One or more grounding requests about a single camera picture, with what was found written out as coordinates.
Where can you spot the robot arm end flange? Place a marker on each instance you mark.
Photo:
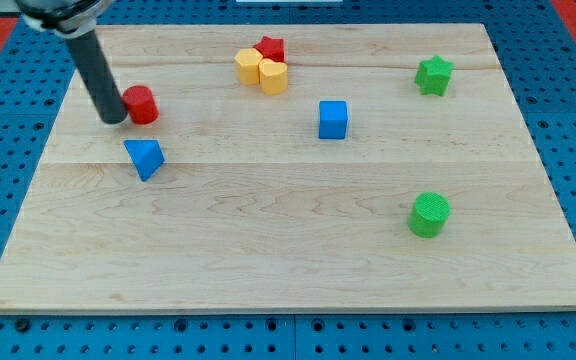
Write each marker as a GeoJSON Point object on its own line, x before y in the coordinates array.
{"type": "Point", "coordinates": [68, 19]}

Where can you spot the blue cube block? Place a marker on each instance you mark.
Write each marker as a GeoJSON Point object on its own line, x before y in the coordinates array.
{"type": "Point", "coordinates": [333, 119]}

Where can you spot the light wooden board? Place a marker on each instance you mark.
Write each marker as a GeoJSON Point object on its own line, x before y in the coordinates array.
{"type": "Point", "coordinates": [252, 212]}

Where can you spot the yellow heart block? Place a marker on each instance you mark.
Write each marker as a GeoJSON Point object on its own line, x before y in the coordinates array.
{"type": "Point", "coordinates": [273, 76]}

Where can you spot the yellow hexagon block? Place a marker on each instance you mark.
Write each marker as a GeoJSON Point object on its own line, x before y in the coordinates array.
{"type": "Point", "coordinates": [246, 62]}

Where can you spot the red star block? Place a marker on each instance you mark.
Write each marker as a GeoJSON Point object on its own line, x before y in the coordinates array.
{"type": "Point", "coordinates": [271, 48]}

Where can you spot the blue triangle block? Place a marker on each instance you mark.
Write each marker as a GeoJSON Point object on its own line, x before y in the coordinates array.
{"type": "Point", "coordinates": [146, 155]}

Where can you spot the green cylinder block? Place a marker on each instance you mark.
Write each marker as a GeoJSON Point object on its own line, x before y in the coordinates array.
{"type": "Point", "coordinates": [428, 215]}

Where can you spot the red cylinder block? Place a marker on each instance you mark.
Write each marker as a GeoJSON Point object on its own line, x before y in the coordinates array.
{"type": "Point", "coordinates": [140, 104]}

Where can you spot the green star block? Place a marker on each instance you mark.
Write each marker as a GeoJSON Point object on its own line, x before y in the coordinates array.
{"type": "Point", "coordinates": [433, 76]}

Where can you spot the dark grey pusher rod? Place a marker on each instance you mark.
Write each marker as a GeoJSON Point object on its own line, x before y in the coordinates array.
{"type": "Point", "coordinates": [92, 66]}

